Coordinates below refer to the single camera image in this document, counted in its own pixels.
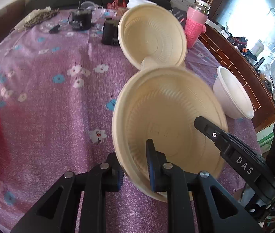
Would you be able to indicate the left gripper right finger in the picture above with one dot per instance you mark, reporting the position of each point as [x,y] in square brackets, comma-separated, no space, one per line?
[196,202]

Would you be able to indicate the pink sleeved bottle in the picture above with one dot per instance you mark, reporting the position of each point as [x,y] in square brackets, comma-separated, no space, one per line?
[197,15]

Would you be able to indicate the white paper bowl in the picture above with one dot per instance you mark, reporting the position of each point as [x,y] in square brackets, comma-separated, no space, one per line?
[232,96]

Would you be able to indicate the purple floral tablecloth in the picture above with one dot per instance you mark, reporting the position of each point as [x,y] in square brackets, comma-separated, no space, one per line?
[57,94]

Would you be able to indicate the cream hinged clamshell bowl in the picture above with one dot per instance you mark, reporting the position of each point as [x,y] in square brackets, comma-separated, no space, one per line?
[162,100]

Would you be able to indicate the black motor with wires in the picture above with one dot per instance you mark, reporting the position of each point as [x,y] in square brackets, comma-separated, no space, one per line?
[81,19]

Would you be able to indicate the leopard print cloth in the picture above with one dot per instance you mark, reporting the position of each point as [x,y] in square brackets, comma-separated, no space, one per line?
[38,19]

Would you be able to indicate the white cloth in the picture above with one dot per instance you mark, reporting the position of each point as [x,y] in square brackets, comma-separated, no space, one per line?
[21,25]

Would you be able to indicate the red plastic bag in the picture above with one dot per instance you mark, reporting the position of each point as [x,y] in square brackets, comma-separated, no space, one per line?
[117,4]

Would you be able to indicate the clear plastic lid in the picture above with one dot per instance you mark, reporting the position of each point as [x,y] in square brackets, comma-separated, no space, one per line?
[88,5]

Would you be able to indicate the white plastic jar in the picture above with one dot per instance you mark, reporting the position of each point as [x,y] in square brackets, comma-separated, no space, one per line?
[133,3]

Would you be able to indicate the wooden cabinet with mirror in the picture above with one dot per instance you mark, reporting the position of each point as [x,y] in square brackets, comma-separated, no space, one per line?
[244,42]

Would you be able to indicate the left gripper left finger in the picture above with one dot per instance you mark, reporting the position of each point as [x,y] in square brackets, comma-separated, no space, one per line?
[75,203]

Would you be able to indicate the black motor with wooden roller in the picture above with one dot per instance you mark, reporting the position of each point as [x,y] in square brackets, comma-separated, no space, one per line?
[110,28]

